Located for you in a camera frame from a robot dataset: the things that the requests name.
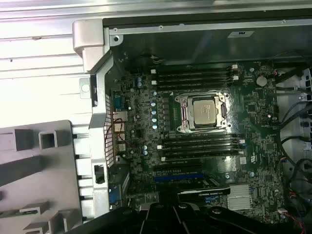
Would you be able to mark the CPU socket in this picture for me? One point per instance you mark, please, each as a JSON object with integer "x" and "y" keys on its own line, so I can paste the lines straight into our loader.
{"x": 180, "y": 98}

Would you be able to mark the green motherboard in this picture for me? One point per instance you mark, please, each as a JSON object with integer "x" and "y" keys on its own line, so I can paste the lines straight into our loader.
{"x": 256, "y": 122}

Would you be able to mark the silver rear port block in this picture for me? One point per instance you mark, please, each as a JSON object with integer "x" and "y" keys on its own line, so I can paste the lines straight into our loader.
{"x": 120, "y": 131}

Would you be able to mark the grey parts rack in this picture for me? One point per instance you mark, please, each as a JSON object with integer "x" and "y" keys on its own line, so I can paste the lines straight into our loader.
{"x": 61, "y": 165}

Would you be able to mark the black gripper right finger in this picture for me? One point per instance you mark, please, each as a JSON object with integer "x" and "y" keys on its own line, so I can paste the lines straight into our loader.
{"x": 185, "y": 219}

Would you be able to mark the black expansion slot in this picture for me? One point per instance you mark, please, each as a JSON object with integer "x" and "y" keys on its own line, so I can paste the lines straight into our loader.
{"x": 178, "y": 168}

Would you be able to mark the white clip RAM slot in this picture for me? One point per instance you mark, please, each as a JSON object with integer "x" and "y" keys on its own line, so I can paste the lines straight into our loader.
{"x": 200, "y": 145}
{"x": 195, "y": 78}
{"x": 195, "y": 67}

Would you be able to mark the blue expansion slot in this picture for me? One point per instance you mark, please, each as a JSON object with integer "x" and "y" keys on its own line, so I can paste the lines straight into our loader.
{"x": 178, "y": 178}

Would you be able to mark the round silver coin battery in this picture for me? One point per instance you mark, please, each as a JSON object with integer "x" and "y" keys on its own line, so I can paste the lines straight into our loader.
{"x": 262, "y": 80}

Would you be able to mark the black clip RAM slot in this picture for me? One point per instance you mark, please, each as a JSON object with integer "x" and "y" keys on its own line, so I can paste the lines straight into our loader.
{"x": 200, "y": 150}
{"x": 200, "y": 140}
{"x": 195, "y": 72}
{"x": 195, "y": 84}

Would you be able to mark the socket cover metal frame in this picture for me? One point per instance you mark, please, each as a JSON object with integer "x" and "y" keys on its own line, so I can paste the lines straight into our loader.
{"x": 187, "y": 114}

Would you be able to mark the open black PC case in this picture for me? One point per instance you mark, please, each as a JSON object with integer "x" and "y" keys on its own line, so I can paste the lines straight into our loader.
{"x": 98, "y": 102}

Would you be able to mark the green RAM stick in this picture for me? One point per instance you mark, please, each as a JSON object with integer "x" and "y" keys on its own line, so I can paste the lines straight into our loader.
{"x": 17, "y": 213}

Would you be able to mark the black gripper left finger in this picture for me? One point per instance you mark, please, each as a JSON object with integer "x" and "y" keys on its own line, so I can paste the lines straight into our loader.
{"x": 156, "y": 219}

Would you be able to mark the silver CPU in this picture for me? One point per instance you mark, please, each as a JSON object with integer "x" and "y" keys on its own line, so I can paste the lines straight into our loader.
{"x": 205, "y": 112}

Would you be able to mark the black graphics card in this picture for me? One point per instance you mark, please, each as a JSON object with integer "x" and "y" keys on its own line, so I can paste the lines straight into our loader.
{"x": 202, "y": 191}

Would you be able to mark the silver finned chipset heatsink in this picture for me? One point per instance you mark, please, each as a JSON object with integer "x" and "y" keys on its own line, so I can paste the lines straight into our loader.
{"x": 240, "y": 197}

